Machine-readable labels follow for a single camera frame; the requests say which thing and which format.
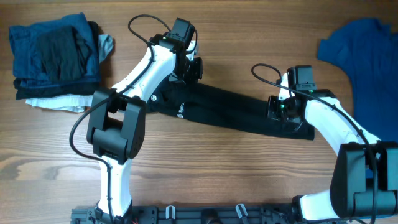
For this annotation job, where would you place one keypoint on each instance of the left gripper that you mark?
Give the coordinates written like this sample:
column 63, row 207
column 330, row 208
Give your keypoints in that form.
column 196, row 74

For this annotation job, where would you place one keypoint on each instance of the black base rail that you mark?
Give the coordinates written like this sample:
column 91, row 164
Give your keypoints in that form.
column 261, row 214

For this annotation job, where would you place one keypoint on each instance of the black polo shirt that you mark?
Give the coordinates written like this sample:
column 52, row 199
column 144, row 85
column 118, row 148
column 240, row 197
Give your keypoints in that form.
column 216, row 107

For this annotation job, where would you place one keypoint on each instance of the blue shirt on right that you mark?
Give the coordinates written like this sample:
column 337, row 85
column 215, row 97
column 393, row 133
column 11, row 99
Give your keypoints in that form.
column 366, row 50

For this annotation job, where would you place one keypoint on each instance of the folded black garment on top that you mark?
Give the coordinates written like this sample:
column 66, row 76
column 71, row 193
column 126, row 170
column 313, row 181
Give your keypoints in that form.
column 64, row 54

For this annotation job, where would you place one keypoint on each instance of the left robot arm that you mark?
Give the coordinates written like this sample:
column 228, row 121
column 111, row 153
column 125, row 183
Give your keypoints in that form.
column 116, row 126

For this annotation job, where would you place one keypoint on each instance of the folded blue garment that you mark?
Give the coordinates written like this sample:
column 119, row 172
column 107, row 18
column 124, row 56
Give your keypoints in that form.
column 27, row 66

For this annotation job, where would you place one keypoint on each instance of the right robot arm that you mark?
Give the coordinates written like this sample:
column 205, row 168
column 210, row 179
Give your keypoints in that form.
column 364, row 181

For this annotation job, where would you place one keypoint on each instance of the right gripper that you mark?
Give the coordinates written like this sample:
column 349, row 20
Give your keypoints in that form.
column 272, row 114

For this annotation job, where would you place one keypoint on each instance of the folded black garment underneath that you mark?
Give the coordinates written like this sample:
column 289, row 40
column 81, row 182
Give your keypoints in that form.
column 77, row 89

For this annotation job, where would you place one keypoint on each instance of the folded white garment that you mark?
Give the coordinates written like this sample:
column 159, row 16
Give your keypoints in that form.
column 70, row 102

